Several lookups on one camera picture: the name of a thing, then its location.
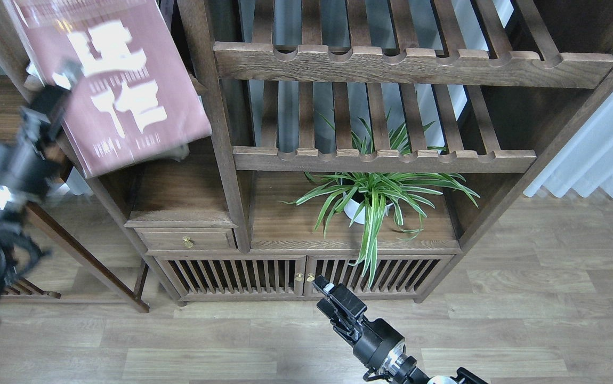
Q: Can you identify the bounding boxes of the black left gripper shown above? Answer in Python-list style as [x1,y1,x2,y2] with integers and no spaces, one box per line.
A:
[0,59,84,200]

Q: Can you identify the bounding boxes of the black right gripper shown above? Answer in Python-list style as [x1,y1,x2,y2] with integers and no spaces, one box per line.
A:
[312,275,406,374]

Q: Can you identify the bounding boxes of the maroon book white characters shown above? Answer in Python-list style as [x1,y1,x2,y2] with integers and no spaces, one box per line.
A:
[4,1,212,178]

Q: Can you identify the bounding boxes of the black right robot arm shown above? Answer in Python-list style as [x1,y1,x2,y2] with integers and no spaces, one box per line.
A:
[313,276,485,383]

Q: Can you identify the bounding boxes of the right slatted cabinet door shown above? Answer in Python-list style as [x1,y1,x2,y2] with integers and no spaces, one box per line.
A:
[305,254,454,301]

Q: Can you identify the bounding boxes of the slatted cabinet door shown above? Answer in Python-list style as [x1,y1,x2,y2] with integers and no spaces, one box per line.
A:
[156,255,307,302]
[305,254,454,301]

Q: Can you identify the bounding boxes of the white plant pot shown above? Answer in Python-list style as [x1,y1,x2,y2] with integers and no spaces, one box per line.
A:
[341,192,393,226]

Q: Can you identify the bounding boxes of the green spider plant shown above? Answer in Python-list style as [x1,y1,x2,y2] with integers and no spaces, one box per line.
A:
[279,109,481,287]

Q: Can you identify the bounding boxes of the left slatted cabinet door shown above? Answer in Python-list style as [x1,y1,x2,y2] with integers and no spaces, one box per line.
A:
[156,255,307,302]

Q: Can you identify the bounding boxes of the wooden side table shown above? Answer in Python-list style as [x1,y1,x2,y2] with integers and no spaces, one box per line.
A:
[0,76,150,313]

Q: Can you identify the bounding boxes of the brass drawer knob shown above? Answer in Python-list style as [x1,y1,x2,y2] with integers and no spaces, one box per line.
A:
[182,236,195,249]

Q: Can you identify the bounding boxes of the dark wooden bookshelf cabinet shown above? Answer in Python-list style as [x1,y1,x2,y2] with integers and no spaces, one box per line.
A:
[88,1,613,305]

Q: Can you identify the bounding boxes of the small wooden drawer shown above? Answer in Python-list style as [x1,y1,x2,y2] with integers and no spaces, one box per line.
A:
[135,228,236,251]

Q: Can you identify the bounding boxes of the white pleated curtain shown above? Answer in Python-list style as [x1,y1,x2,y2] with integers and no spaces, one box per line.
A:
[524,92,613,198]

